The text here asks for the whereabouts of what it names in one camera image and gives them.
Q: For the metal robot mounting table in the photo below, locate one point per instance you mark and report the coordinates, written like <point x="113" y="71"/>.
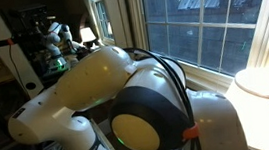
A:
<point x="102" y="138"/>

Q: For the clear plastic blind wand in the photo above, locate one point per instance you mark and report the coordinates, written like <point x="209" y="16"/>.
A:
<point x="225" y="32"/>

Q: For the small orange clip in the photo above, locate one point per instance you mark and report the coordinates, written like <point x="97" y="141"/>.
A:
<point x="10" y="41"/>

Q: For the white framed grid window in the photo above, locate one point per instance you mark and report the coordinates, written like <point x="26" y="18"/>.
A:
<point x="231" y="41"/>

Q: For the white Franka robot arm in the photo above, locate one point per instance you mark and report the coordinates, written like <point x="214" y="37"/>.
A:
<point x="91" y="79"/>

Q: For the black equipment box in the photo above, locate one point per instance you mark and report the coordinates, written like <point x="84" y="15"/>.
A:
<point x="28" y="19"/>

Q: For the white lamp shade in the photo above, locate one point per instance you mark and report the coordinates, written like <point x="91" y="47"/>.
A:
<point x="266" y="118"/>

